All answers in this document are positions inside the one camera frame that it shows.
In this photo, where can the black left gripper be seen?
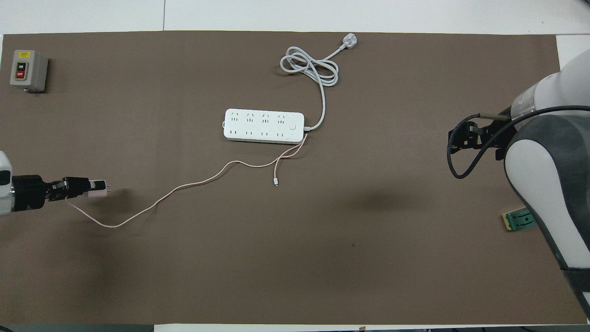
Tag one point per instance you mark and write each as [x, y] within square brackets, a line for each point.
[27, 192]

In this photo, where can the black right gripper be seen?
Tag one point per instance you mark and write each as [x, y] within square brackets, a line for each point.
[506, 138]

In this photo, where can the pink charger plug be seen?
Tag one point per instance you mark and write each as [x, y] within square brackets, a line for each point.
[97, 192]

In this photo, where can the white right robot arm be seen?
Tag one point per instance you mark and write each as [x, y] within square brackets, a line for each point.
[544, 175]

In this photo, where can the green circuit board connector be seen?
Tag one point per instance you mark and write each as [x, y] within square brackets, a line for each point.
[518, 220]

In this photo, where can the white power strip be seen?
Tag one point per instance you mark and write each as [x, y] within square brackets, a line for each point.
[265, 127]

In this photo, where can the brown table mat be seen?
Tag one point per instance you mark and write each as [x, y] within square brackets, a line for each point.
[276, 258]

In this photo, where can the grey on-off switch box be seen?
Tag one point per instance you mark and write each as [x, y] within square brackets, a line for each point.
[32, 71]

